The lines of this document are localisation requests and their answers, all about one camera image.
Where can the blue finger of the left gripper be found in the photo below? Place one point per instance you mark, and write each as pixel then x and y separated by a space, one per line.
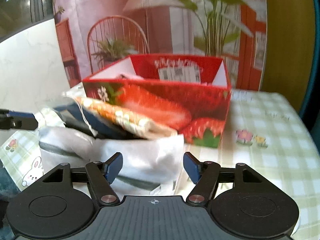
pixel 8 122
pixel 21 115

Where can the red strawberry cardboard box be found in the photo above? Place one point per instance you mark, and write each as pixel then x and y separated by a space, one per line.
pixel 189 93

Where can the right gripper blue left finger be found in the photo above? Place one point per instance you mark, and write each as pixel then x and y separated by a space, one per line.
pixel 101 176

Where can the white zippered fabric bag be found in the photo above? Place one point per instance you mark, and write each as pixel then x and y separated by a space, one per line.
pixel 150 167

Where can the orange floral fabric pouch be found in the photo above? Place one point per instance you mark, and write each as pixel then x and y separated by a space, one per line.
pixel 132 122

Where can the navy drawstring pouch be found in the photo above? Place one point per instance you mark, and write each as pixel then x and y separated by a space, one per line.
pixel 72 118

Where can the green plaid bunny tablecloth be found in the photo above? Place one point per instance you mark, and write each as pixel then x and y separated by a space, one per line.
pixel 262 130

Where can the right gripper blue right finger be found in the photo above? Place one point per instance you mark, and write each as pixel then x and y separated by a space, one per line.
pixel 205 177

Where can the dark window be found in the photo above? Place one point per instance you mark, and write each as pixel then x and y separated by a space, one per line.
pixel 17 15

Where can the printed living room backdrop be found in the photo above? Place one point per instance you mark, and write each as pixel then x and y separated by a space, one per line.
pixel 93 33

